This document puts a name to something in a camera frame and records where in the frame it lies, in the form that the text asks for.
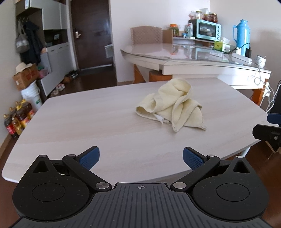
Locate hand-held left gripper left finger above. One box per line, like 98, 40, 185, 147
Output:
27, 146, 111, 193

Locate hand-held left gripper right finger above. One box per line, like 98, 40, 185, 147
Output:
172, 147, 255, 193

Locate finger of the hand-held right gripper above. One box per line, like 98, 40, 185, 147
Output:
252, 124, 281, 150
267, 113, 281, 127

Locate cream towel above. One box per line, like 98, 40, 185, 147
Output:
135, 77, 207, 132

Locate white mug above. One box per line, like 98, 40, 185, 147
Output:
255, 55, 266, 67

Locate white flat box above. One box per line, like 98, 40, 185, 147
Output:
231, 53, 253, 64

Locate row of cooking oil bottles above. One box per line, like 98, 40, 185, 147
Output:
3, 100, 35, 138

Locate row of shoes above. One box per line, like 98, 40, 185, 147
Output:
49, 70, 80, 97

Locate white plastic bucket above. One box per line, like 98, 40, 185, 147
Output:
21, 82, 43, 111

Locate blue thermos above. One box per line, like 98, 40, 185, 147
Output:
233, 19, 251, 57

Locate white dining table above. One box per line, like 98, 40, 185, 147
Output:
120, 43, 272, 108

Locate green tissue box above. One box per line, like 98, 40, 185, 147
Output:
214, 37, 236, 52

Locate pink and green bags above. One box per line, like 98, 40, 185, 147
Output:
37, 65, 50, 79

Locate brown cardboard box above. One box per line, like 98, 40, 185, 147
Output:
12, 63, 40, 91

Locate teal toaster oven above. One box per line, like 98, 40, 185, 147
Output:
193, 19, 222, 42

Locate straw hat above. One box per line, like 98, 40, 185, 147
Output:
15, 62, 33, 75

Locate blue and white packet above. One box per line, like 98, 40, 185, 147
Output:
184, 23, 194, 38

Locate dark wooden door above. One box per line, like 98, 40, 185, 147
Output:
70, 0, 117, 71

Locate tan cardboard piece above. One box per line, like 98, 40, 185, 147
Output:
162, 29, 174, 43

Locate dark hanging jacket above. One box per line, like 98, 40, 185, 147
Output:
22, 21, 44, 65

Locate beige quilted chair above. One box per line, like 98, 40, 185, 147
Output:
130, 26, 163, 45

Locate grey hanging bag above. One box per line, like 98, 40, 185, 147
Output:
15, 21, 30, 53

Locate grey and white cabinet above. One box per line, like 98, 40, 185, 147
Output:
15, 0, 73, 97

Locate white cable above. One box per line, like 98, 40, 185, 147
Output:
248, 66, 276, 112

